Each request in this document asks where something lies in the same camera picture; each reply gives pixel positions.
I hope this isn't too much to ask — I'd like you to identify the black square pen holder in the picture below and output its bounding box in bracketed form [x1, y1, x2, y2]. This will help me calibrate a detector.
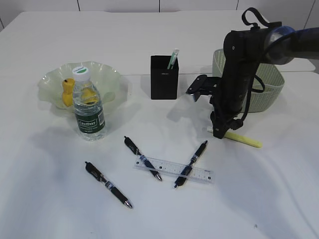
[151, 55, 179, 100]

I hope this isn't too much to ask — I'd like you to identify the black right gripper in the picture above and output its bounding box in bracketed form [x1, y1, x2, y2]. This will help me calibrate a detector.
[209, 74, 252, 139]

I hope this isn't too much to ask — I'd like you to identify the teal utility knife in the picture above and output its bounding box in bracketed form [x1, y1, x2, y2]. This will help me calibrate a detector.
[167, 48, 179, 70]

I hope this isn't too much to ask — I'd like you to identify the yellow pear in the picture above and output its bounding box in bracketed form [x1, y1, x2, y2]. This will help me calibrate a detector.
[62, 78, 75, 107]

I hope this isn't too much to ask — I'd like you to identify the black pen left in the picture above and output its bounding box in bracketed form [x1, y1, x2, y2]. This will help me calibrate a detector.
[85, 161, 133, 209]

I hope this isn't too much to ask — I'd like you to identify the black pen middle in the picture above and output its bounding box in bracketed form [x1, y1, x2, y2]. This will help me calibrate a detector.
[124, 136, 162, 181]

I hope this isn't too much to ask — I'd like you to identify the green plastic woven basket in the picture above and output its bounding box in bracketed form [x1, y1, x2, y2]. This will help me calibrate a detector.
[212, 49, 285, 113]

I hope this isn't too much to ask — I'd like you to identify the green ruffled glass plate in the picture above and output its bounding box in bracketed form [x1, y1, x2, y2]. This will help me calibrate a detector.
[38, 61, 121, 112]

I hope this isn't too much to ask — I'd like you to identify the clear plastic ruler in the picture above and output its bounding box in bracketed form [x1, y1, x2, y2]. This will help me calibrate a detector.
[134, 157, 215, 184]

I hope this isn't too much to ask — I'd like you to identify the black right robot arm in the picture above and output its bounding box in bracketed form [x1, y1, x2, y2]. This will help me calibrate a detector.
[211, 7, 319, 139]

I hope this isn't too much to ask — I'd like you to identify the black pen right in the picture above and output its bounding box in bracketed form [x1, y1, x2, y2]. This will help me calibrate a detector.
[174, 140, 208, 189]

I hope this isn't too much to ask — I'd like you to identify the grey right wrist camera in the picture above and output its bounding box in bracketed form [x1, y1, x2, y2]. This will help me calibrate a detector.
[186, 75, 221, 102]

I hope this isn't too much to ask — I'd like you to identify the yellow utility knife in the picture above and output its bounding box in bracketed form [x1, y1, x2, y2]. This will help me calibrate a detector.
[206, 126, 263, 149]

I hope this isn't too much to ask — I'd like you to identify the black pen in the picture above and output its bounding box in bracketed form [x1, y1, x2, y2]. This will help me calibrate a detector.
[124, 136, 162, 181]
[174, 140, 208, 189]
[85, 161, 133, 209]

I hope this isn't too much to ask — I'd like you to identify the clear plastic water bottle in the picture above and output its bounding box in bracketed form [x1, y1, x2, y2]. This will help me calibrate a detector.
[72, 66, 106, 141]

